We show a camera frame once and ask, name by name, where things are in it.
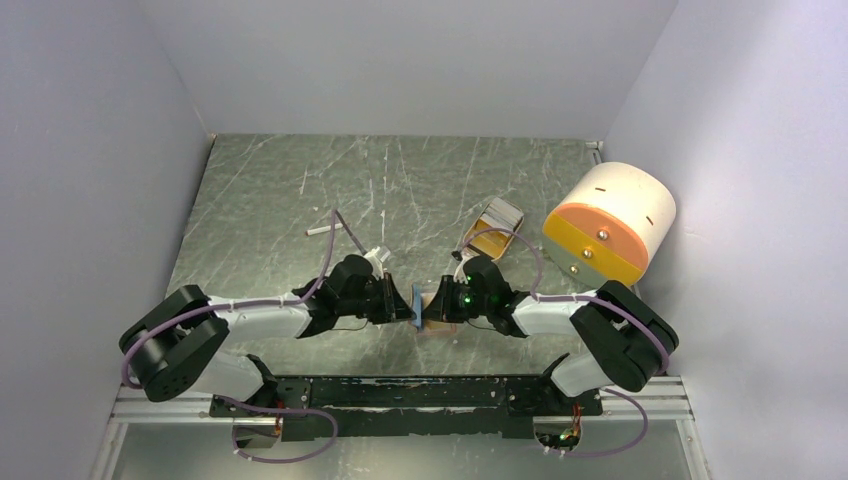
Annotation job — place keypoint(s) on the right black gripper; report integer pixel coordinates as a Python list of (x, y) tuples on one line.
[(442, 307)]

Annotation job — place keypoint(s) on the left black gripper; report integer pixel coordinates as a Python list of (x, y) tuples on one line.
[(394, 308)]

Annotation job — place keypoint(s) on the brown leather card holder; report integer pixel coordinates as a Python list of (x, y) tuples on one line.
[(426, 322)]

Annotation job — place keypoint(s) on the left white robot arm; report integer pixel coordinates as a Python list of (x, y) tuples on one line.
[(182, 344)]

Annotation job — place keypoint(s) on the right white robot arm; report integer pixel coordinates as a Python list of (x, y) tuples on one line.
[(625, 342)]

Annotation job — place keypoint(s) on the wooden tray with cards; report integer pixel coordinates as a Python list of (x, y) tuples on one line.
[(491, 232)]

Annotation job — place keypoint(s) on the white pen stick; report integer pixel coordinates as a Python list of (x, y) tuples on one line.
[(324, 229)]

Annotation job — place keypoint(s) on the white orange yellow cylinder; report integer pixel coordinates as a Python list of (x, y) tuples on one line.
[(610, 225)]

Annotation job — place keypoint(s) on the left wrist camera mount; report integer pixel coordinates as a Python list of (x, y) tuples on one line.
[(379, 257)]

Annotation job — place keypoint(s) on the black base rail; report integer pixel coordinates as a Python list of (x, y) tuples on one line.
[(382, 406)]

